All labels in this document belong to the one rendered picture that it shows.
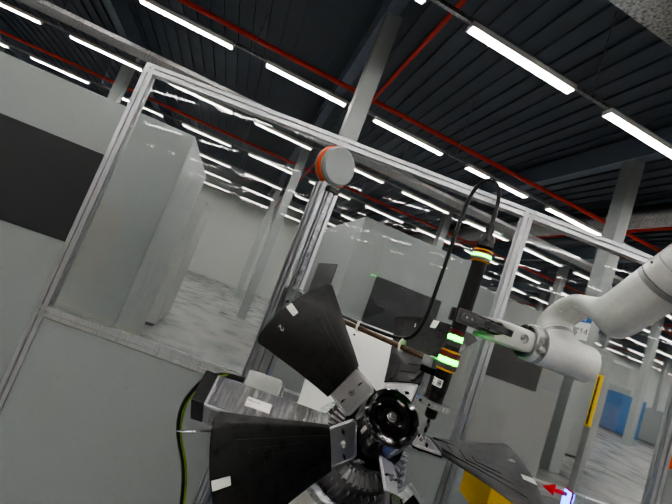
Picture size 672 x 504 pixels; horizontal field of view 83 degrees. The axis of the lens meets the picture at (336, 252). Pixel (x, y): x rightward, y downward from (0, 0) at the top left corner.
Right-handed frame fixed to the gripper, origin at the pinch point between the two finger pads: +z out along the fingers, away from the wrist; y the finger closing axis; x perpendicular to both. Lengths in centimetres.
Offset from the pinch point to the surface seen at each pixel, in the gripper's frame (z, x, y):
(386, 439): 10.0, -28.1, -8.6
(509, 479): -18.4, -28.3, -4.7
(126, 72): 662, 340, 882
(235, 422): 38, -34, -12
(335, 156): 43, 43, 54
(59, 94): 207, 46, 137
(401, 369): 5.9, -16.8, 10.2
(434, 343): -0.8, -8.1, 12.9
